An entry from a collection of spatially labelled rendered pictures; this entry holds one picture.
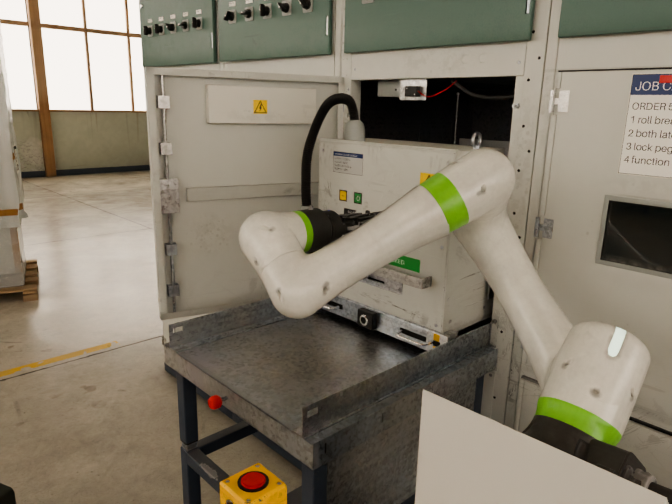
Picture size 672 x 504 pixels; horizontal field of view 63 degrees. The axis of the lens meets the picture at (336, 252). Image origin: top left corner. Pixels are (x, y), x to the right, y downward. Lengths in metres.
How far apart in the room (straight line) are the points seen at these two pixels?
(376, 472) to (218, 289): 0.80
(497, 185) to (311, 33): 1.07
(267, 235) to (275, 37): 1.17
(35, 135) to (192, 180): 10.81
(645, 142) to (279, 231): 0.79
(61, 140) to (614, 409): 12.15
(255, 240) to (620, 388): 0.67
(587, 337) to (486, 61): 0.82
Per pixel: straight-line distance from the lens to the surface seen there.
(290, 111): 1.80
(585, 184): 1.40
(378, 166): 1.53
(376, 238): 1.04
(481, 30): 1.55
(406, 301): 1.53
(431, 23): 1.64
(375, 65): 1.79
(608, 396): 0.96
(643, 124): 1.35
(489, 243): 1.21
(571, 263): 1.44
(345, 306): 1.68
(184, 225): 1.75
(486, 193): 1.09
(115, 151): 13.01
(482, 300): 1.61
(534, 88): 1.48
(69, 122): 12.67
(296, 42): 2.03
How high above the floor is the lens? 1.49
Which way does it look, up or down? 15 degrees down
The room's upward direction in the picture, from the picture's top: 1 degrees clockwise
